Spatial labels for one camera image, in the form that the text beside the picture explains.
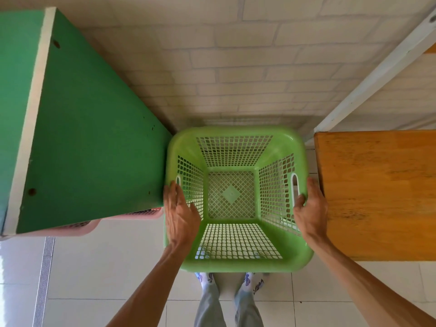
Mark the person's left forearm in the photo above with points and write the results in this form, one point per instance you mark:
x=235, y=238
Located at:
x=150, y=289

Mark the pink plastic basket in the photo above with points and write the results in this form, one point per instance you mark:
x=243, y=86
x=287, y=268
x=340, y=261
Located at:
x=81, y=228

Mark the metal floor drain grate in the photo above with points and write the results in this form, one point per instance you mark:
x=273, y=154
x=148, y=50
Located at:
x=43, y=279

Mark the white metal frame bar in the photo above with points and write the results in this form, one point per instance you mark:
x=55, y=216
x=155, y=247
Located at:
x=374, y=78

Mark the orange wooden table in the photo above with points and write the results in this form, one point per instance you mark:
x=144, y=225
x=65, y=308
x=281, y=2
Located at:
x=378, y=194

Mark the green wooden cabinet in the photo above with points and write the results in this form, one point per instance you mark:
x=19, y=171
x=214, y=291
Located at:
x=92, y=132

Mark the person's left thumb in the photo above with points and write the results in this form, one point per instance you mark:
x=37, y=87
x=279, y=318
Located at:
x=195, y=214

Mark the person's left leg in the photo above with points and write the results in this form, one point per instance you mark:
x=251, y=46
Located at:
x=209, y=309

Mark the person's right thumb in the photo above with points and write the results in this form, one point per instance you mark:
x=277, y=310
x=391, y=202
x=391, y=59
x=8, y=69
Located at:
x=299, y=204

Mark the white patterned sock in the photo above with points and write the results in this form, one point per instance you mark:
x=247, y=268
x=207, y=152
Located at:
x=253, y=281
x=206, y=280

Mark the person's leg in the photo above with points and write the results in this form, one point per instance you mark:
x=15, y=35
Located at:
x=209, y=309
x=248, y=309

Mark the person's right forearm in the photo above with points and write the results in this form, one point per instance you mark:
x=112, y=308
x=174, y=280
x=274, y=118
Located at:
x=361, y=286

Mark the person's right leg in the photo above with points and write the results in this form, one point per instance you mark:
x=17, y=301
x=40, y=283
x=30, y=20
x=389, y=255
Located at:
x=248, y=309

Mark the person's right hand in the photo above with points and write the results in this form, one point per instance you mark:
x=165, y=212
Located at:
x=313, y=217

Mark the green plastic laundry basket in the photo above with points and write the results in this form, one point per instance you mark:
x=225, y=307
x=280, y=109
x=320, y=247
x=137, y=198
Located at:
x=231, y=246

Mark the person's left hand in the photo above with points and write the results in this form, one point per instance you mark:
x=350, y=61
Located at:
x=180, y=224

